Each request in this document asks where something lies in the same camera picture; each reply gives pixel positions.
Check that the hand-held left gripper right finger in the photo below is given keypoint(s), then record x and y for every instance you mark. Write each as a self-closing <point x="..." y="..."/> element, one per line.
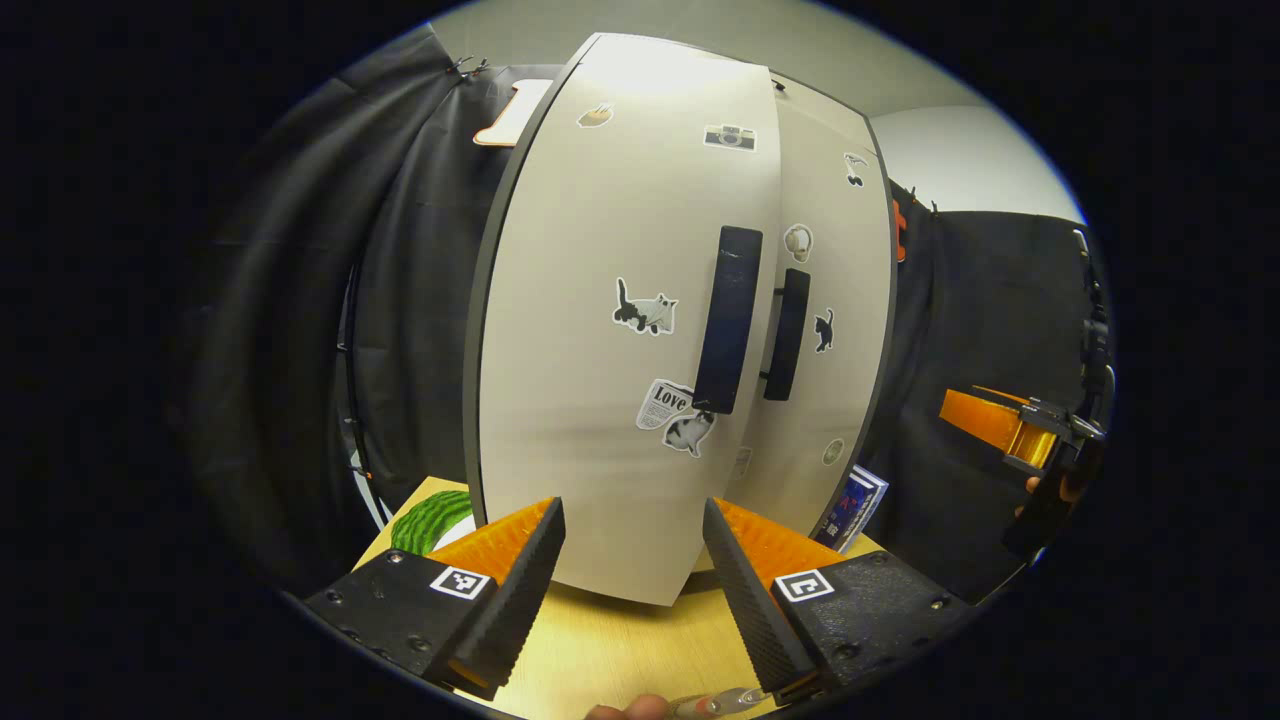
<point x="750" y="610"/>

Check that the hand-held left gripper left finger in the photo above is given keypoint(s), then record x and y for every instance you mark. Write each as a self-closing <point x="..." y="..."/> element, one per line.
<point x="520" y="600"/>

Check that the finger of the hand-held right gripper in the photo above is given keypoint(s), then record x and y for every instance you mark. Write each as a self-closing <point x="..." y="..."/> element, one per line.
<point x="985" y="418"/>

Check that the white cabinet door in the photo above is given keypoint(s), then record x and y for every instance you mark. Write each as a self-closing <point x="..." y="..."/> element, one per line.
<point x="560" y="450"/>
<point x="845" y="400"/>

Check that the watermelon slice toy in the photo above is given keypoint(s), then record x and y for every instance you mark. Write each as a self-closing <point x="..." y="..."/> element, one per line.
<point x="430" y="520"/>

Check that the blue printed box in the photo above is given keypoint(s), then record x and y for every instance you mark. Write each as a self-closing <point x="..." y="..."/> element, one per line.
<point x="850" y="510"/>

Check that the orange clamp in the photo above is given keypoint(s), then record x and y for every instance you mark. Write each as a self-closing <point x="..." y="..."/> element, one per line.
<point x="897" y="235"/>

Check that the metal cloth clip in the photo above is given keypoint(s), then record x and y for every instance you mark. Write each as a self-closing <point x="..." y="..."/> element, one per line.
<point x="468" y="68"/>

